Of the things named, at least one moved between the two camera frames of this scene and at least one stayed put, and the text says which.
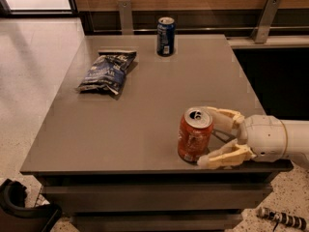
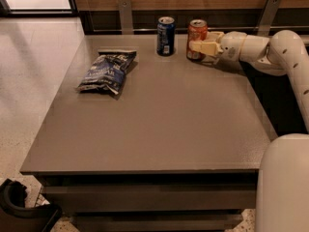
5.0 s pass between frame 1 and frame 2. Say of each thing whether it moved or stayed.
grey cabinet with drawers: stayed
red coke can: moved
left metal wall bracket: stayed
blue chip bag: stayed
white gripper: moved
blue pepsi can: stayed
